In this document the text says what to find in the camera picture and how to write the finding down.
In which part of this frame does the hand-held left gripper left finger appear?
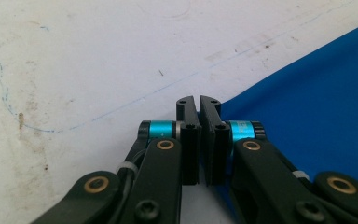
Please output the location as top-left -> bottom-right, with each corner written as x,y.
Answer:
138,94 -> 202,187

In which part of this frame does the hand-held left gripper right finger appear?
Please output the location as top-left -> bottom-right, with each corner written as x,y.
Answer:
199,94 -> 267,188

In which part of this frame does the blue t-shirt with white print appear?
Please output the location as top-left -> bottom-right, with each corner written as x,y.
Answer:
199,18 -> 358,224

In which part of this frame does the white table mat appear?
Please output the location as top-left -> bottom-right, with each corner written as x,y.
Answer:
0,0 -> 358,224

